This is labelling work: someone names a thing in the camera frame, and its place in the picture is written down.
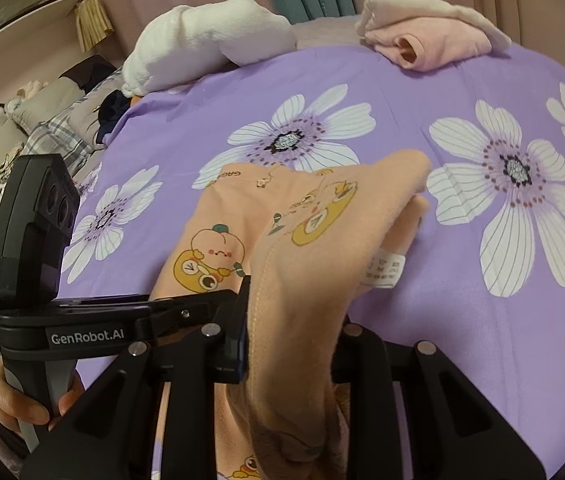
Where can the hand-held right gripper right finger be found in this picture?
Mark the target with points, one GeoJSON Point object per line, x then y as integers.
{"type": "Point", "coordinates": [367, 365]}

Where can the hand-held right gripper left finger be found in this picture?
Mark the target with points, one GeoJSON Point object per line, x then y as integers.
{"type": "Point", "coordinates": [235, 355]}

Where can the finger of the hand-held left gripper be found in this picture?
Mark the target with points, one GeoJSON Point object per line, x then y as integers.
{"type": "Point", "coordinates": [187, 312]}

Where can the orange cartoon print baby garment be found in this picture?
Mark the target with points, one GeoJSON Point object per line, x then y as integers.
{"type": "Point", "coordinates": [292, 310]}

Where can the navy blue clothes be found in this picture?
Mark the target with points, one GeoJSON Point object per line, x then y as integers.
{"type": "Point", "coordinates": [112, 115]}

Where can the folded pink and cream clothes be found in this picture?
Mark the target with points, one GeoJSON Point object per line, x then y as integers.
{"type": "Point", "coordinates": [427, 35]}

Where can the person's left hand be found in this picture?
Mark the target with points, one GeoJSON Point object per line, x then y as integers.
{"type": "Point", "coordinates": [12, 402]}

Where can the plaid quilt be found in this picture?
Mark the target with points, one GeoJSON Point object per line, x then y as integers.
{"type": "Point", "coordinates": [47, 140]}

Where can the plush toys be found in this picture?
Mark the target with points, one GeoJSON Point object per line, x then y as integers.
{"type": "Point", "coordinates": [15, 102]}

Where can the beige pillow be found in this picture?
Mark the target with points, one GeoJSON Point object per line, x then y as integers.
{"type": "Point", "coordinates": [47, 97]}

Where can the orange cloth piece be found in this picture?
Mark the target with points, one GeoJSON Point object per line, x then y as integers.
{"type": "Point", "coordinates": [135, 99]}

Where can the yellow fringed cloth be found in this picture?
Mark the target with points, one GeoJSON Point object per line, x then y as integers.
{"type": "Point", "coordinates": [93, 20]}

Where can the purple floral bedsheet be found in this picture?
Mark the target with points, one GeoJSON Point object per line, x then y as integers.
{"type": "Point", "coordinates": [412, 110]}

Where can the white plush blanket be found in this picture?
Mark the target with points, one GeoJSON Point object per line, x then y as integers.
{"type": "Point", "coordinates": [202, 40]}

